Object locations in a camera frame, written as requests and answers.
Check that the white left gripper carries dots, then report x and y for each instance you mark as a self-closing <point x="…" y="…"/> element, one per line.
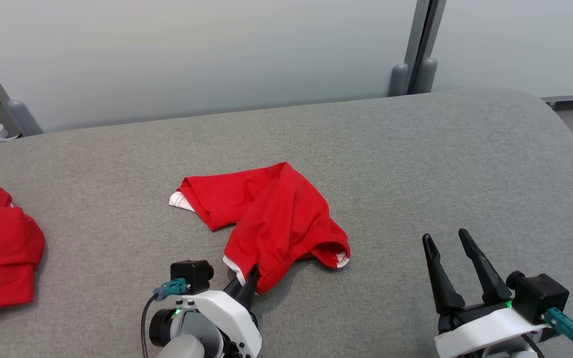
<point x="227" y="313"/>

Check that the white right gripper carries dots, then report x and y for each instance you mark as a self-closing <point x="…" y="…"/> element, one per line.
<point x="485" y="330"/>

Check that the red Bulls 23 shorts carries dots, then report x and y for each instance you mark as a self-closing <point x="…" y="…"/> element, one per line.
<point x="276" y="214"/>

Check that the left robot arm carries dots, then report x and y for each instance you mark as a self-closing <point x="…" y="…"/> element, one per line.
<point x="179" y="343"/>

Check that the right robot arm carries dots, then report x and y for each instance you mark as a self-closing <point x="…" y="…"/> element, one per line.
<point x="510" y="354"/>

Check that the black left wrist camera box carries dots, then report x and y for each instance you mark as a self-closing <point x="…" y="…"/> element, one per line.
<point x="192" y="276"/>

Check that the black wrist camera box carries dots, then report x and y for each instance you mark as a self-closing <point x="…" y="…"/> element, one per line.
<point x="192" y="276"/>
<point x="540" y="296"/>

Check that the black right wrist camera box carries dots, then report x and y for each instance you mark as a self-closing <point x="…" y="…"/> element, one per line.
<point x="540" y="296"/>

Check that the grey paired partition post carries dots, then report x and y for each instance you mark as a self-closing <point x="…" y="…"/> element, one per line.
<point x="426" y="74"/>
<point x="399" y="79"/>

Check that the single grey partition post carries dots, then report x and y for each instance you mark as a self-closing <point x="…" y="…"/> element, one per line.
<point x="18" y="117"/>

